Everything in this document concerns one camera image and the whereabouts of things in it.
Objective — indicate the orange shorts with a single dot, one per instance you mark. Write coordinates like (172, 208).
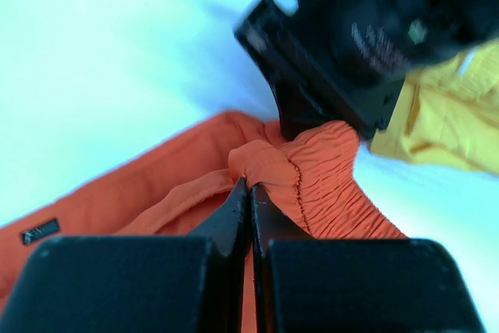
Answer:
(178, 185)

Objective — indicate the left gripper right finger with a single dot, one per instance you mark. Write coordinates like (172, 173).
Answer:
(304, 284)

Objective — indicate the yellow shorts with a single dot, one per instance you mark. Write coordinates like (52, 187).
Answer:
(447, 114)

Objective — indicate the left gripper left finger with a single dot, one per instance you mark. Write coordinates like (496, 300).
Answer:
(190, 283)

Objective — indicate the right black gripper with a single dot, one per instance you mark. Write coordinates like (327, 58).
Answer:
(346, 60)

